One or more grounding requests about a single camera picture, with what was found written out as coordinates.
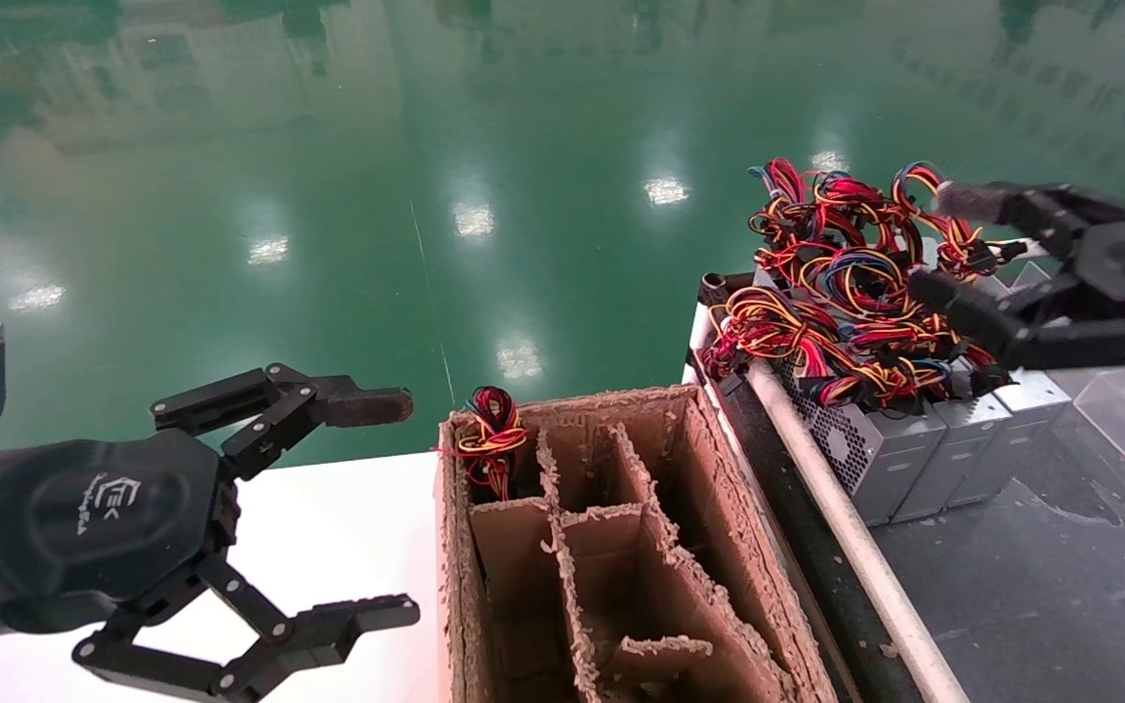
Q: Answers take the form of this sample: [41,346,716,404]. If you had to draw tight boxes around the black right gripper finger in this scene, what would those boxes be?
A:
[934,181,1125,260]
[909,269,1125,372]

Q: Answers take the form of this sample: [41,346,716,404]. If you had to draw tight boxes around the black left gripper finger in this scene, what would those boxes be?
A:
[72,557,422,703]
[150,363,417,479]

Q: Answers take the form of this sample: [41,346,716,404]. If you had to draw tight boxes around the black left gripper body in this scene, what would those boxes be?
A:
[0,430,239,634]

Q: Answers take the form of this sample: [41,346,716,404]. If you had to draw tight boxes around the white cart side panel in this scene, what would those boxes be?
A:
[682,301,720,387]

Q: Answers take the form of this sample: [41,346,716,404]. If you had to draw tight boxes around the brown cardboard divider box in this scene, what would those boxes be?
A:
[436,386,842,703]

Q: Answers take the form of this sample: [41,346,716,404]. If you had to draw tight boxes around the long white cart rail pipe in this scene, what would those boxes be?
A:
[743,356,969,703]

